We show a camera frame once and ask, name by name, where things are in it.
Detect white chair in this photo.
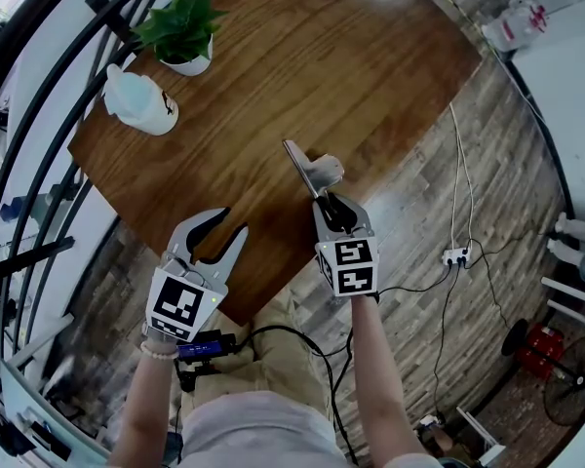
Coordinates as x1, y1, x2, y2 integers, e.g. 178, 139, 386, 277
539, 211, 585, 330

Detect white tissue holder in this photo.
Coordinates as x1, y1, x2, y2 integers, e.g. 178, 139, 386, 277
100, 62, 180, 137

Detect green plant in white pot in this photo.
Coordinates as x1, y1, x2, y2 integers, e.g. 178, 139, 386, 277
130, 0, 229, 78

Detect black device with blue screen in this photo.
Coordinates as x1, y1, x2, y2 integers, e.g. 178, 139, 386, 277
175, 331, 239, 361

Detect white table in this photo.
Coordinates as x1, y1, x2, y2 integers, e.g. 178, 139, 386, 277
508, 15, 585, 226

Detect white cable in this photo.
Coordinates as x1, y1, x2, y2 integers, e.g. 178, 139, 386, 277
447, 101, 475, 254

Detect black floor fan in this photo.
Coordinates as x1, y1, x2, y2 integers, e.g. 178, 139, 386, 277
499, 317, 585, 428

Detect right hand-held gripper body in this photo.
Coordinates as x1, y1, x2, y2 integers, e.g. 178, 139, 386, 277
314, 229, 382, 299

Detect person's right forearm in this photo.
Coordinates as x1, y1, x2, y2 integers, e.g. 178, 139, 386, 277
349, 293, 431, 458

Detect white metal frame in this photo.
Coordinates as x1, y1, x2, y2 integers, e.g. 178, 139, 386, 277
454, 405, 507, 468

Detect white power strip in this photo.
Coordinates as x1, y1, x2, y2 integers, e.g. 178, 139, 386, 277
441, 244, 474, 269

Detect white plastic bags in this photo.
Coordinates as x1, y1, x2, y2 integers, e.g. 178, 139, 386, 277
481, 0, 585, 54

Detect red box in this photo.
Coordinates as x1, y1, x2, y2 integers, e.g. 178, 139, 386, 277
520, 323, 567, 378

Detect person's white shirt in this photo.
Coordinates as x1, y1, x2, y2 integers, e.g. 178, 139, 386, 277
178, 389, 353, 468

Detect black metal railing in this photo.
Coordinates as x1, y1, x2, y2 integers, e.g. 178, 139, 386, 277
0, 0, 175, 462

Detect person's khaki trousers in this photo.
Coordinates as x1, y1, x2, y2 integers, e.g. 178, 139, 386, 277
174, 284, 333, 411

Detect black cable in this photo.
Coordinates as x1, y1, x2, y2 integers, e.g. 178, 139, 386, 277
236, 239, 555, 462

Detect metal clip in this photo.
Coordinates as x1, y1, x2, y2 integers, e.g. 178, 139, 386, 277
282, 138, 347, 200

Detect white bead bracelet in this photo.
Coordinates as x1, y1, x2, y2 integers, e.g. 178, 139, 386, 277
139, 340, 181, 362

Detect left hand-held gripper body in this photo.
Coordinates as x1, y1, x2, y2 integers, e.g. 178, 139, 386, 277
144, 247, 232, 343

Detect person's left forearm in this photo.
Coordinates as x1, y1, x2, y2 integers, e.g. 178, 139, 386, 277
107, 351, 181, 468

